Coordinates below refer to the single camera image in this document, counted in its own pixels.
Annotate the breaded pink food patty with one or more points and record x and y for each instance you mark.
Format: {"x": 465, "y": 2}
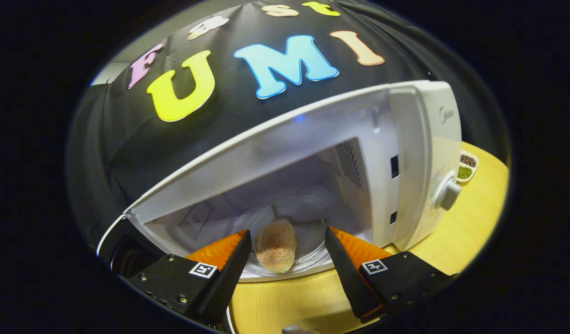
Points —
{"x": 275, "y": 246}

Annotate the white microwave oven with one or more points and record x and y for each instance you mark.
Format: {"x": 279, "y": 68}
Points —
{"x": 405, "y": 139}

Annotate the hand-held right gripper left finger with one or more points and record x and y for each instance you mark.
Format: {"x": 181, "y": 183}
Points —
{"x": 224, "y": 283}

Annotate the white divided dish of beans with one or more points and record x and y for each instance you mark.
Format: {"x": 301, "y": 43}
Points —
{"x": 466, "y": 167}

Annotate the glass turntable plate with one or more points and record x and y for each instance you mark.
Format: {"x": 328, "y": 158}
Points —
{"x": 313, "y": 232}

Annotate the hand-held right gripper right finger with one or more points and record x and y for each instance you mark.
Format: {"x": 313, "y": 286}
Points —
{"x": 347, "y": 278}

